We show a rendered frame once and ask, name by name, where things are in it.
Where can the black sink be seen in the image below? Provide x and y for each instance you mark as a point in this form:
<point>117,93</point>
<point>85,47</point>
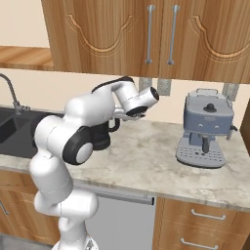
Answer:
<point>16,136</point>

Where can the wooden base cupboard door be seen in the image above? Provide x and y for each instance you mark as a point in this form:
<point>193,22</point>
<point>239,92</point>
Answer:
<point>19,208</point>

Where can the dark brown wooden panel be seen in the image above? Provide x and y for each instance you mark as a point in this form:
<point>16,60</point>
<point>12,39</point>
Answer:
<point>246,127</point>

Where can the wooden drawer front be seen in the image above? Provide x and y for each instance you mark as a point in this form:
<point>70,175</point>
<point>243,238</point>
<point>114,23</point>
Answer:
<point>234,213</point>
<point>169,236</point>

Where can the wooden wall shelf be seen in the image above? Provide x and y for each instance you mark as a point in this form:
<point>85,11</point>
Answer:
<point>26,58</point>

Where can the grey dishwasher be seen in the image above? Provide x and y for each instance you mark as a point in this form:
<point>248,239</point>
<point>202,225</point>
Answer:
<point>123,224</point>

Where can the grey sink faucet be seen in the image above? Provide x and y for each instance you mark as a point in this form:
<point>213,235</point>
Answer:
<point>13,94</point>

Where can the black jug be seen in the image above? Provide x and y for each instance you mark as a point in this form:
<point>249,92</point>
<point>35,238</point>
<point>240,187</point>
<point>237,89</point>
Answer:
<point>101,138</point>

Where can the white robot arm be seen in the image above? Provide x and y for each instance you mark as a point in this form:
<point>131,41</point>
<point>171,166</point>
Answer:
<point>52,175</point>

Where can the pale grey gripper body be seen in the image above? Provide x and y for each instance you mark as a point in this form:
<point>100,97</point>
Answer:
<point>125,115</point>

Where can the wooden wall cupboard door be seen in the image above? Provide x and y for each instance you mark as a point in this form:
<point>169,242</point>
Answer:
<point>101,35</point>
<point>211,39</point>

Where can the blue-grey coffee machine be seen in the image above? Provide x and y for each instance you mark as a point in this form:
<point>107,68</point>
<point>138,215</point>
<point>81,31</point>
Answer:
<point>205,130</point>

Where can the grey wall outlet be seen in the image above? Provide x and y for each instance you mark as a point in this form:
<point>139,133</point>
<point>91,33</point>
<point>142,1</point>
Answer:
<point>230,91</point>
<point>145,85</point>
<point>164,87</point>

